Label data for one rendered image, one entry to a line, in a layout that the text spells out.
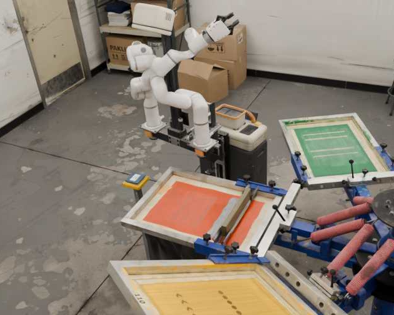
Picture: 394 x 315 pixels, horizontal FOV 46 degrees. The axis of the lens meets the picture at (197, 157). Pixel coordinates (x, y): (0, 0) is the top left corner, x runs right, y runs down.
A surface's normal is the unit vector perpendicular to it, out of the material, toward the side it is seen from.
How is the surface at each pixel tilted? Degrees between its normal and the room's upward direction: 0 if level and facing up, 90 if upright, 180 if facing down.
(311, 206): 0
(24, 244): 0
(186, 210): 0
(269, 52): 90
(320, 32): 90
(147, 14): 63
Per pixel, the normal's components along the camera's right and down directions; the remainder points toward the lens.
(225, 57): -0.39, 0.55
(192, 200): -0.08, -0.83
